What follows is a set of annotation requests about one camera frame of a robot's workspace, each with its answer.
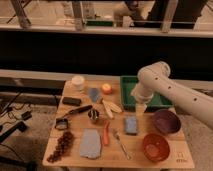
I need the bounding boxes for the yellow banana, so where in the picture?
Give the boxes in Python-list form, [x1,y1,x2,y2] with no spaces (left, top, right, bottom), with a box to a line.
[102,100,122,119]

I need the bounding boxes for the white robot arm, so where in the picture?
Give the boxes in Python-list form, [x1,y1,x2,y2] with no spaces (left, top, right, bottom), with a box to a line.
[131,61,213,129]

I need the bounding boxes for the purple bowl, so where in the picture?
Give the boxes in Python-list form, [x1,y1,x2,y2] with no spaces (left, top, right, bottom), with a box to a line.
[153,109,181,134]

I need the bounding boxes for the red bowl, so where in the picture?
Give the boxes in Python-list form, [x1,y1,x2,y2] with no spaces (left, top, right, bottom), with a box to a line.
[142,133,170,162]

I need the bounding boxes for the blue sponge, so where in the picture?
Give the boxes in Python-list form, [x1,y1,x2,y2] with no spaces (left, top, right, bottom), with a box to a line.
[124,116,138,135]

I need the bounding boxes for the green plastic tray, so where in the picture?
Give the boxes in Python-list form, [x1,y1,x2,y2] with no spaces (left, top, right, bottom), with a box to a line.
[120,75,173,111]

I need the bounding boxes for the metal fork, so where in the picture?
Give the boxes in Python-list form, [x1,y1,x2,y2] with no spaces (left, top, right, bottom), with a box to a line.
[112,129,131,160]

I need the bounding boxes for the orange carrot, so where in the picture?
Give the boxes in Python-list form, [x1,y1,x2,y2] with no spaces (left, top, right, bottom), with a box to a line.
[102,121,110,146]

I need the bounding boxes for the orange apple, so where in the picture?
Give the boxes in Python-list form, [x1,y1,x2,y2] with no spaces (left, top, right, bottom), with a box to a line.
[101,83,112,94]

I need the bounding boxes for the small metal cup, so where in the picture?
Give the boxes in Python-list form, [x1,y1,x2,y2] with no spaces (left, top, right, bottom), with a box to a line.
[88,109,99,123]

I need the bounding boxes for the white lidded cup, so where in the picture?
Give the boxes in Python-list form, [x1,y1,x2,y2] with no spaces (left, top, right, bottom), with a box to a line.
[71,75,85,91]

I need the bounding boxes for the black rectangular block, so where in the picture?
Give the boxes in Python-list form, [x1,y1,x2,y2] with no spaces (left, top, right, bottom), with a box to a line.
[62,97,81,106]

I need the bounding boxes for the bunch of dark grapes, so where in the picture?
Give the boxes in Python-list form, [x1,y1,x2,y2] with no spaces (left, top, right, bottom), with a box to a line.
[47,131,74,163]

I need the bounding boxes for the black handled knife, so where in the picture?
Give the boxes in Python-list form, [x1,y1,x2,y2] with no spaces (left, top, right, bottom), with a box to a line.
[62,105,93,118]

